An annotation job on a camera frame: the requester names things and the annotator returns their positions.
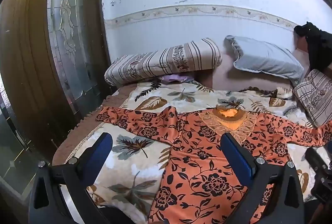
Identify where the brown fringed bedspread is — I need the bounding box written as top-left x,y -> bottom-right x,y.
52,82 -> 140,166

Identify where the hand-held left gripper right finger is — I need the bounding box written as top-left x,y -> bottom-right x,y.
220,132 -> 305,224

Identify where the black cloth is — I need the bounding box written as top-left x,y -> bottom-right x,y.
294,22 -> 332,74

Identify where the orange floral garment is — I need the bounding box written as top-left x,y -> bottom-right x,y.
95,106 -> 332,224

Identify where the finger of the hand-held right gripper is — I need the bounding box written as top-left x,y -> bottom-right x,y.
305,147 -> 327,174

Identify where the striped bolster pillow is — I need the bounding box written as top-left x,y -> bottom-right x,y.
104,38 -> 223,86

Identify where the grey pillow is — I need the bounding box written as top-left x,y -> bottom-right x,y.
224,35 -> 304,86

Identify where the wooden door with glass panel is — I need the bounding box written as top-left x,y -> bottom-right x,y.
0,0 -> 112,152

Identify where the leaf-print blanket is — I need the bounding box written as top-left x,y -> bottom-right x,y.
52,81 -> 328,224

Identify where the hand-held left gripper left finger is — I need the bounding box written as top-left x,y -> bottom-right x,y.
28,132 -> 113,224

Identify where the pink-brown bed headboard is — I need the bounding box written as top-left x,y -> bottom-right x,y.
192,37 -> 332,92

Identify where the striped floral flat pillow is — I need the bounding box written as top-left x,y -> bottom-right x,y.
293,69 -> 332,128

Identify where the purple cloth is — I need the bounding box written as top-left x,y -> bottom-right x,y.
158,74 -> 194,84

